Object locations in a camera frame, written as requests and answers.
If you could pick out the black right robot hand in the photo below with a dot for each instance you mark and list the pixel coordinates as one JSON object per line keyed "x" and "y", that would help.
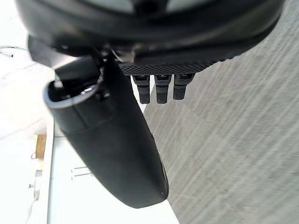
{"x": 109, "y": 144}

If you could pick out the wooden board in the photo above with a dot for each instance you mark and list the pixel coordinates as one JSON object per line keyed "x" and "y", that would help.
{"x": 41, "y": 145}

